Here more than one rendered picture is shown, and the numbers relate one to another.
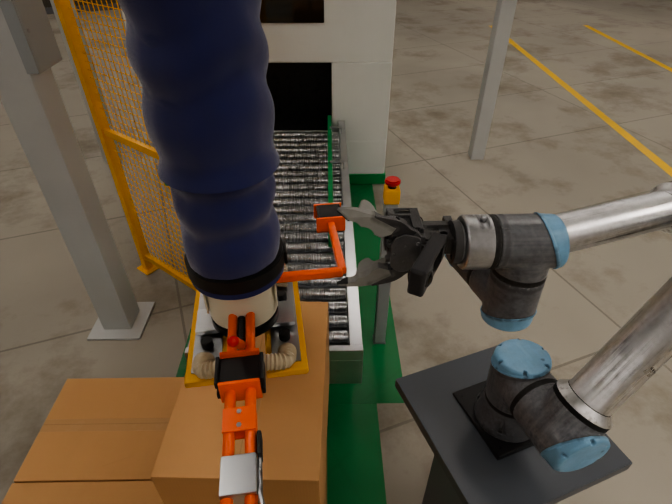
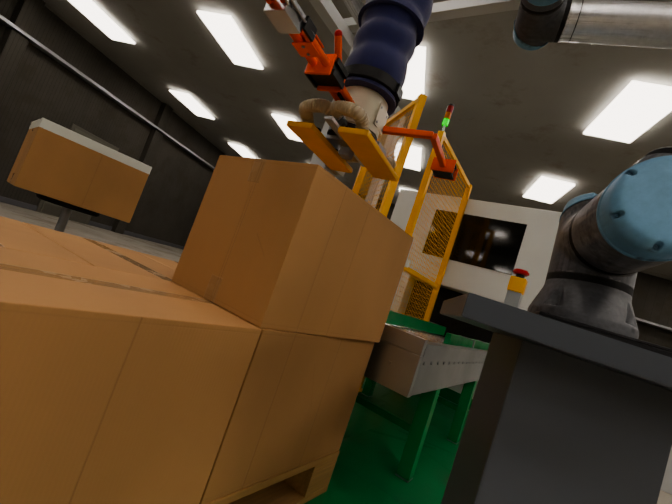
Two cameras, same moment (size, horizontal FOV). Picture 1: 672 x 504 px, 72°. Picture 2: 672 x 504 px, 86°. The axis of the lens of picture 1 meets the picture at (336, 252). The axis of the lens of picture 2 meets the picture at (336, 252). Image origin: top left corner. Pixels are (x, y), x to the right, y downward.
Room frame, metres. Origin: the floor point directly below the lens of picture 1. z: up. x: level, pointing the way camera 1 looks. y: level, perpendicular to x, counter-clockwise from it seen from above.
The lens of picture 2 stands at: (-0.09, -0.52, 0.70)
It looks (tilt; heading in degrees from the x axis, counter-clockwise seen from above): 5 degrees up; 35
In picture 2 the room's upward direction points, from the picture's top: 19 degrees clockwise
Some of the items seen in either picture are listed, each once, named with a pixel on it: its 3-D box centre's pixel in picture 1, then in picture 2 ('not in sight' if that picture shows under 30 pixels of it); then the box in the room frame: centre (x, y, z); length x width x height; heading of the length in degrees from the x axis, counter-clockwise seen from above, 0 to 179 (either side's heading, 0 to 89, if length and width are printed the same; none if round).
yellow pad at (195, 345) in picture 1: (209, 325); (324, 145); (0.83, 0.33, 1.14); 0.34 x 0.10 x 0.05; 9
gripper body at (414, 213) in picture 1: (420, 239); not in sight; (0.61, -0.14, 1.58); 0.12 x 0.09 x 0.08; 92
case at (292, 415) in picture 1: (261, 413); (306, 257); (0.83, 0.23, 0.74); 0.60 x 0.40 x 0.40; 179
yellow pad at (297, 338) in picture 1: (283, 317); (372, 152); (0.86, 0.14, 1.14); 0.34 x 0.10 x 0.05; 9
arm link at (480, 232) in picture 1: (471, 240); not in sight; (0.61, -0.22, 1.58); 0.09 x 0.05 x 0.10; 2
